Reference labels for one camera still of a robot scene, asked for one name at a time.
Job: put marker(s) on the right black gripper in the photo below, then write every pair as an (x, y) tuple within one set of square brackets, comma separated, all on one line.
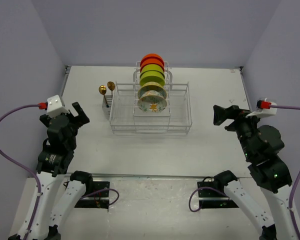
[(219, 111)]

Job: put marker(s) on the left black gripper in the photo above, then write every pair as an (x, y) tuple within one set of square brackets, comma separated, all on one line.
[(82, 119)]

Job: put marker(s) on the floral white ceramic bowl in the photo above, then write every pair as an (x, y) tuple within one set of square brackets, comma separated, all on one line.
[(152, 104)]

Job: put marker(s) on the blue patterned yellow bowl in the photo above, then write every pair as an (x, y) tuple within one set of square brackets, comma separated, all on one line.
[(152, 86)]

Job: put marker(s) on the lime green bowl front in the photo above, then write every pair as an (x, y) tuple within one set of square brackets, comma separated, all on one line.
[(152, 76)]

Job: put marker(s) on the lime green bowl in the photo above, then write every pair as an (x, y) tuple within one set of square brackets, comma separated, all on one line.
[(152, 76), (152, 67)]

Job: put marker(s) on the orange bowl front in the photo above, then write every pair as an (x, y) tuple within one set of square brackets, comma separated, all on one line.
[(152, 60)]

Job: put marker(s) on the orange bowl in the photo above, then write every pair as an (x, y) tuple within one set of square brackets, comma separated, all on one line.
[(152, 56), (152, 60)]

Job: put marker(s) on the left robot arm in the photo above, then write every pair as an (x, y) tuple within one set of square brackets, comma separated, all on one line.
[(45, 218)]

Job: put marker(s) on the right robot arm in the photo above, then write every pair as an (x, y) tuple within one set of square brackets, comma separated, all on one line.
[(261, 145)]

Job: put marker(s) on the gold spoon left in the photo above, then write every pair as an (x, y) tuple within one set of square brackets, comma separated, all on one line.
[(103, 90)]

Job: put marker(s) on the gold spoon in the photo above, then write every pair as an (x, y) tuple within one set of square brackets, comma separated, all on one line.
[(103, 90), (111, 86)]

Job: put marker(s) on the white cutlery holder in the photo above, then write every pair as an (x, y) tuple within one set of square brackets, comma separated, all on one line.
[(107, 111)]

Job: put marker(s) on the gold spoon right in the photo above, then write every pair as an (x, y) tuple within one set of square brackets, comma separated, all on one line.
[(111, 86)]

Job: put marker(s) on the orange bowl rear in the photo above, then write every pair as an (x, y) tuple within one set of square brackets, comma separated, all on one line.
[(152, 56)]

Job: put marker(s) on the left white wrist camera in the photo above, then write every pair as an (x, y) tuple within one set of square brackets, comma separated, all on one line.
[(55, 106)]

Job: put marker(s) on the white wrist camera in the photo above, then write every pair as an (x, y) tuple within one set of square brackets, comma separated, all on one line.
[(55, 106), (264, 108)]

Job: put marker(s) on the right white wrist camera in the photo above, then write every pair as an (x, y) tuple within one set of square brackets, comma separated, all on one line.
[(264, 108)]

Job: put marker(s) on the white wire dish rack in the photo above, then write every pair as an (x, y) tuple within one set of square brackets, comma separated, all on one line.
[(126, 118)]

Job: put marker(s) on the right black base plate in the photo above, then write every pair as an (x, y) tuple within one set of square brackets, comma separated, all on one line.
[(209, 199)]

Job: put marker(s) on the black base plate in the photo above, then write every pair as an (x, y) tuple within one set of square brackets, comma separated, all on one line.
[(97, 201), (209, 199)]

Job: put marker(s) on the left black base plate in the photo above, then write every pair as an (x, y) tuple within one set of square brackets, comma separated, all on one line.
[(97, 201)]

